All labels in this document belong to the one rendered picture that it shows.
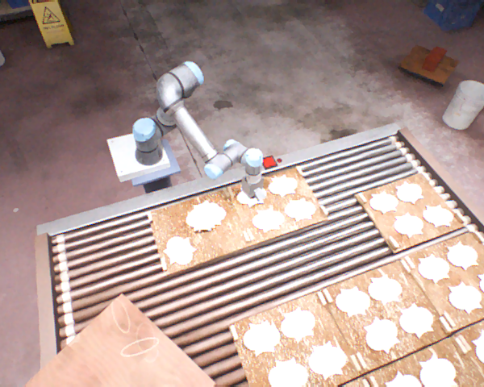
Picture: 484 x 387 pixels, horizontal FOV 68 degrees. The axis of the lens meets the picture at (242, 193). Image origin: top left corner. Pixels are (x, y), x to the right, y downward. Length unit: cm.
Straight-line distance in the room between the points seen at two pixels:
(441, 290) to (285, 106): 251
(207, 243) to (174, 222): 20
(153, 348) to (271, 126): 255
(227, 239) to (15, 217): 207
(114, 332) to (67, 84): 329
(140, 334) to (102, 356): 15
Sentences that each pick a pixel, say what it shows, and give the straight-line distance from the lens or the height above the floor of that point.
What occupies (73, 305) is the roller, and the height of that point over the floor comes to 92.
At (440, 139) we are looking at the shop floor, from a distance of 392.
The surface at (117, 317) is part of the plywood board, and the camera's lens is 152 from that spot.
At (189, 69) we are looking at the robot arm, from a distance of 163.
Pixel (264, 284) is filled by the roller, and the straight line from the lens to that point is 163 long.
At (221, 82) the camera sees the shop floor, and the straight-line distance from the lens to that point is 404.
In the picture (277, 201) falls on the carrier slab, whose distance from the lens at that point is 183.
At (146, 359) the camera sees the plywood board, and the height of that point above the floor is 104.
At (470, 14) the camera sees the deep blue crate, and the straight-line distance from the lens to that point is 570.
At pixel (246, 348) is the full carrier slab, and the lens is 153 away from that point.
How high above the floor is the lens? 243
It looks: 54 degrees down
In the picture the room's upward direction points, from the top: 1 degrees clockwise
